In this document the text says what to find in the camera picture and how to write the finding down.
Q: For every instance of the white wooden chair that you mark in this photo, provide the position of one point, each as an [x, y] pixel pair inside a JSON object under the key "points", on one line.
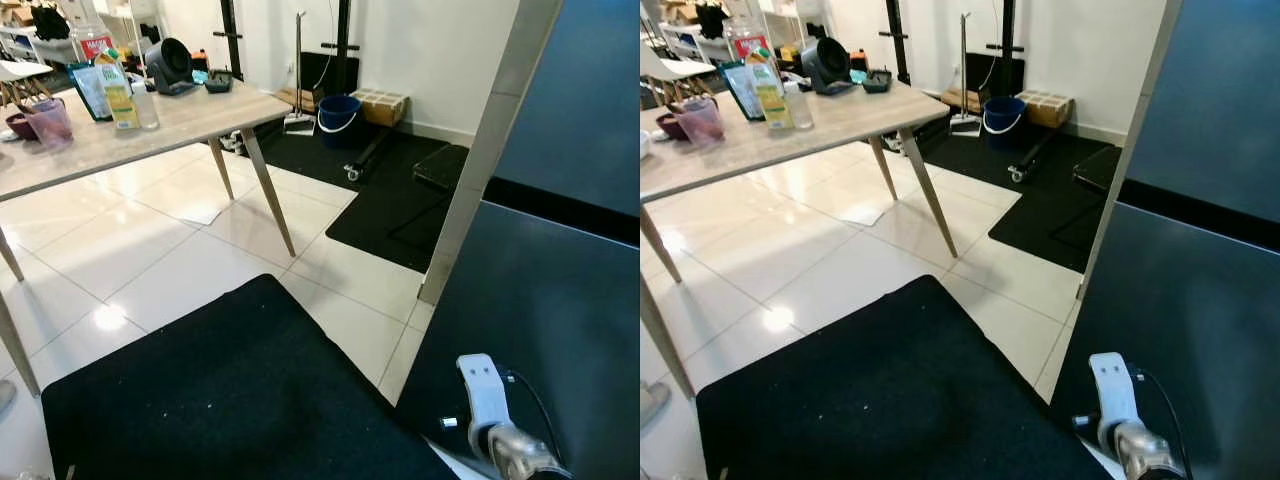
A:
{"points": [[680, 68], [25, 70]]}

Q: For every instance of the orange black tool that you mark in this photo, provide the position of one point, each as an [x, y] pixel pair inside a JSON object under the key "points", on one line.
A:
{"points": [[199, 60], [858, 60]]}

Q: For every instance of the light wooden table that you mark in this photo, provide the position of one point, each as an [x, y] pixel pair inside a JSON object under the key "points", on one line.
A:
{"points": [[180, 120], [840, 120]]}

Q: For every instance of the blue plastic bucket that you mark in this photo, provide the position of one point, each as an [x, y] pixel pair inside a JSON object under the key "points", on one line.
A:
{"points": [[338, 125], [1003, 128]]}

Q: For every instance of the green yellow juice carton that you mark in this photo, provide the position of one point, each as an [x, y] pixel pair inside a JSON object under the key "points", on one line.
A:
{"points": [[770, 100], [120, 100]]}

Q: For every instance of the dark purple bowl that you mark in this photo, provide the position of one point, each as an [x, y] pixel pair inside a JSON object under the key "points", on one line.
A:
{"points": [[18, 127], [668, 127]]}

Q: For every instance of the black wheeled base bar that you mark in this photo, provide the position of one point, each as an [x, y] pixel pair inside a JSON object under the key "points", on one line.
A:
{"points": [[365, 158], [1030, 158]]}

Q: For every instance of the grey steel fridge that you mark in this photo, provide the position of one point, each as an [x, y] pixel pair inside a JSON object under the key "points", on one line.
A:
{"points": [[590, 100], [1220, 100]]}

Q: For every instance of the dark blue handheld device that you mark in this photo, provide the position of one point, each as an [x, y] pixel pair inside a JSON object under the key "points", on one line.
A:
{"points": [[218, 82], [877, 82]]}

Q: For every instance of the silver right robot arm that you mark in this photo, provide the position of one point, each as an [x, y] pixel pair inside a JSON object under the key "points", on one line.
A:
{"points": [[520, 458], [1145, 455]]}

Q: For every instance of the clear plastic water bottle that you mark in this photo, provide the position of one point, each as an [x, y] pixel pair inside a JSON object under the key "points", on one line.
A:
{"points": [[798, 108], [146, 108]]}

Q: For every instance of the pink plastic measuring cup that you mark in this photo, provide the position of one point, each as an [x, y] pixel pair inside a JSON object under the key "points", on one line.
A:
{"points": [[50, 125], [702, 125]]}

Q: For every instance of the brown wooden board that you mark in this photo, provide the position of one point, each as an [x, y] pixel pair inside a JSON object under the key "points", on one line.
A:
{"points": [[280, 97], [950, 98]]}

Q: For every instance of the teal flat carton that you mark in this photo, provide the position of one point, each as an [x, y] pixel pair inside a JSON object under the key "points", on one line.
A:
{"points": [[88, 92], [740, 92]]}

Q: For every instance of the white mop with metal pole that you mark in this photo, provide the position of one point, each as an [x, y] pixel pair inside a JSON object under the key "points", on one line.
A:
{"points": [[965, 124], [298, 122]]}

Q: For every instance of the black square panel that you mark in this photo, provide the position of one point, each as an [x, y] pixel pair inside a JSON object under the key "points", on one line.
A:
{"points": [[330, 75], [995, 75]]}

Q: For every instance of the white cluttered storage shelf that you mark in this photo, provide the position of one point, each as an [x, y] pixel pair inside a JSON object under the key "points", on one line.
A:
{"points": [[690, 40], [30, 45]]}

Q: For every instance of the white paper sheet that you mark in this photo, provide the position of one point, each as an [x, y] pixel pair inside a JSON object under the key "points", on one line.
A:
{"points": [[205, 212], [868, 213]]}

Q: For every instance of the brown cardboard box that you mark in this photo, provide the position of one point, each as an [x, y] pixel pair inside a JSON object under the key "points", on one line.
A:
{"points": [[1048, 110], [385, 108]]}

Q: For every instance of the tall steel fridge door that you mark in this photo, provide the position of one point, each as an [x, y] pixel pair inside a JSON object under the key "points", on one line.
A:
{"points": [[540, 300], [1200, 310]]}

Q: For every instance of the black floor mat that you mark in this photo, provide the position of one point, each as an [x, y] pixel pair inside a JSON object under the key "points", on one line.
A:
{"points": [[1050, 225], [880, 400], [220, 390], [390, 220]]}

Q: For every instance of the black metal stand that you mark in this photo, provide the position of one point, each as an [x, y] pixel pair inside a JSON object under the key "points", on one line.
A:
{"points": [[1007, 25], [230, 30], [343, 25], [897, 30]]}

